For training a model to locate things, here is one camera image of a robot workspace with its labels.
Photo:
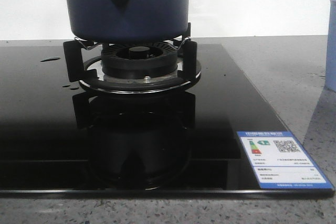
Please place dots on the dark blue cooking pot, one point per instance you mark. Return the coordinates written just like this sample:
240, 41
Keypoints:
128, 21

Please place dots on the light blue plastic cup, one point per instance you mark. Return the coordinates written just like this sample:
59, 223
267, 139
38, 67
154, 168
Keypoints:
330, 58

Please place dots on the black metal pot support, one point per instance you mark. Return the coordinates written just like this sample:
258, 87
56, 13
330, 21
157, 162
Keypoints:
90, 75

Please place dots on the black gas burner head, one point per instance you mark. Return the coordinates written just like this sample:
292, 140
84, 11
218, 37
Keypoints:
131, 61

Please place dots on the black glass gas cooktop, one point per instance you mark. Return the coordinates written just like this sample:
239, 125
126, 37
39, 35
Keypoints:
58, 140

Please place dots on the blue white energy label sticker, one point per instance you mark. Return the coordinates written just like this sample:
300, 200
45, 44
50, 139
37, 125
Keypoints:
280, 162

